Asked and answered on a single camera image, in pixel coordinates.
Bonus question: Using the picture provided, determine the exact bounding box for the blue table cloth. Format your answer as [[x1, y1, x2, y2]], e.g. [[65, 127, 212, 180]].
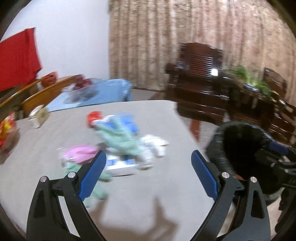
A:
[[46, 78, 132, 112]]

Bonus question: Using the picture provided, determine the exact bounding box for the beige patterned curtain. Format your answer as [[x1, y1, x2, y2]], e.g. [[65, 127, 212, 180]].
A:
[[109, 1, 295, 97]]

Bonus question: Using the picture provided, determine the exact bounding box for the green potted plant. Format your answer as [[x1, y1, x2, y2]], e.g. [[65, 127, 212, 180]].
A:
[[225, 64, 272, 97]]

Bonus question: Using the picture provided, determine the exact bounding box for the clear bag of red fruit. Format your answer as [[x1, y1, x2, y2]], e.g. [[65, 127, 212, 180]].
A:
[[62, 78, 101, 104]]

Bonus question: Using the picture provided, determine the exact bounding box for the dark wooden armchair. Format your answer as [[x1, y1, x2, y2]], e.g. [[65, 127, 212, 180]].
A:
[[263, 68, 295, 145], [164, 42, 232, 127]]

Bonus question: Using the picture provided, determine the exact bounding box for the white tissue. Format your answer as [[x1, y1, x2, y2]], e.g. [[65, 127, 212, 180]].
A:
[[137, 135, 169, 169]]

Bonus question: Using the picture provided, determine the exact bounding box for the red yellow snack bag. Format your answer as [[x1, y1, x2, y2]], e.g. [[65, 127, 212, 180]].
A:
[[1, 113, 20, 155]]

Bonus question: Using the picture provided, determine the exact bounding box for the wooden bench backrest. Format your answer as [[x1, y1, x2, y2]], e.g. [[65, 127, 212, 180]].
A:
[[1, 74, 84, 120]]

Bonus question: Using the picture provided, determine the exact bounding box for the black trash bin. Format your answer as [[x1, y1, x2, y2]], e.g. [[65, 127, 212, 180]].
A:
[[206, 121, 283, 205]]

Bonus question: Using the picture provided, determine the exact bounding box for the dark wooden side table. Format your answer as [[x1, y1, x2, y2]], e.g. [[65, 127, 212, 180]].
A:
[[227, 83, 274, 130]]

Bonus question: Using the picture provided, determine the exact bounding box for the orange red bag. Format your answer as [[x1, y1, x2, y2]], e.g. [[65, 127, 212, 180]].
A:
[[41, 72, 57, 88]]

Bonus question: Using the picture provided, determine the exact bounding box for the red cloth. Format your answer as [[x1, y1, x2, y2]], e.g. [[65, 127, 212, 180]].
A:
[[0, 28, 42, 91]]

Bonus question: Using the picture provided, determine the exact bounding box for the small beige tissue box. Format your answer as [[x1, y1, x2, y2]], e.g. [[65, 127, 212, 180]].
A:
[[28, 104, 49, 129]]

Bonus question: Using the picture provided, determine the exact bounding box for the white blue cardboard box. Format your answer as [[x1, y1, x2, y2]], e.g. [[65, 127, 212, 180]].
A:
[[104, 154, 153, 177]]

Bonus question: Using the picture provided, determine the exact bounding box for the red white small wrapper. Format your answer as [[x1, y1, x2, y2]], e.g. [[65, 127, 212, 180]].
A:
[[86, 111, 102, 128]]

